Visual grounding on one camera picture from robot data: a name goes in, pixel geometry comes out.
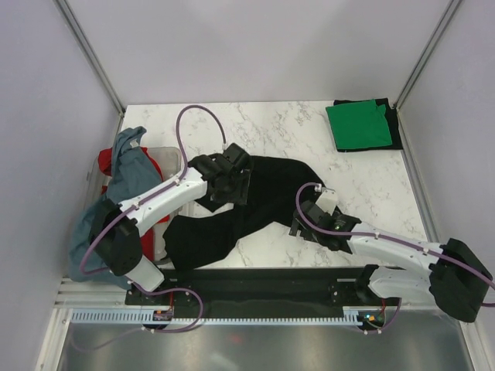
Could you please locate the folded green t-shirt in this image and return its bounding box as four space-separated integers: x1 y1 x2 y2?
326 100 393 151

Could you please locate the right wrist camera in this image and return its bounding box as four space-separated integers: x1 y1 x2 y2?
316 188 339 215

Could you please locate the red t-shirt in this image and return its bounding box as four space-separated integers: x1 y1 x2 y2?
97 146 171 261

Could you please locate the left aluminium frame post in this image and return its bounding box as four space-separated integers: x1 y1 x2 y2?
53 0 125 117

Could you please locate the blue-grey t-shirt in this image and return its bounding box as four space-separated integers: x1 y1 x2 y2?
68 126 162 290

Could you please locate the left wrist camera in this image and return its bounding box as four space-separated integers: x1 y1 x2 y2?
222 143 250 171

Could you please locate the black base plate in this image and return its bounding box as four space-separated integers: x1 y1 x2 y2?
125 267 398 315

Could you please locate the right aluminium frame post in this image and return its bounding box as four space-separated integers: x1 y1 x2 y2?
391 0 465 110

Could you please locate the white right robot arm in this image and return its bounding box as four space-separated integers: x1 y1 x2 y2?
290 201 493 323

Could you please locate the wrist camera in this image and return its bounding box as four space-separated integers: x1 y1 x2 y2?
316 188 339 215
222 143 250 171

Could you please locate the black t-shirt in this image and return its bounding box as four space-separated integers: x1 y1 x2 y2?
333 98 403 152
163 156 324 271

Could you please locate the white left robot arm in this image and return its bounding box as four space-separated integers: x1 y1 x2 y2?
88 152 254 304

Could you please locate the clear plastic bin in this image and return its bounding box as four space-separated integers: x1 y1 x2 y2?
84 147 183 263

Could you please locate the aluminium frame post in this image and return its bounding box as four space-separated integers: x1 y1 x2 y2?
391 0 465 110
53 0 125 117

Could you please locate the white slotted cable duct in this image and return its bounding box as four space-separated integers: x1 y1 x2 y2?
70 308 362 326

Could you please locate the folded black t-shirt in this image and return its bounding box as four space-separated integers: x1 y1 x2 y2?
333 98 403 152

